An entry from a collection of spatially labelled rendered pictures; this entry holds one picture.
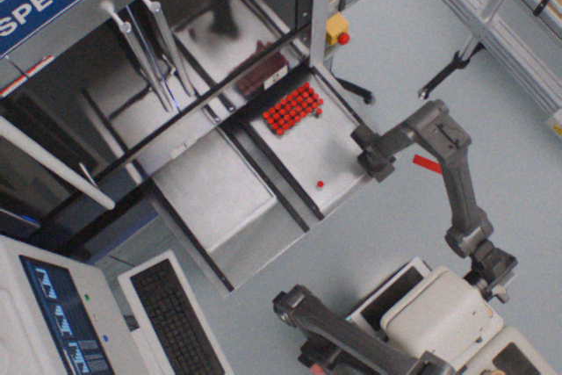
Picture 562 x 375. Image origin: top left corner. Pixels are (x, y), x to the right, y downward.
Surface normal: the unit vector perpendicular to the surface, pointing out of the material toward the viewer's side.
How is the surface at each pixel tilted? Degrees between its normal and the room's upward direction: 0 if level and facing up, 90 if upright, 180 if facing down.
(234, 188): 0
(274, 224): 0
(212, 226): 0
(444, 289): 43
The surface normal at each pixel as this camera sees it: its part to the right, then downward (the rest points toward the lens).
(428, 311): -0.45, -0.69
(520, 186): -0.02, -0.25
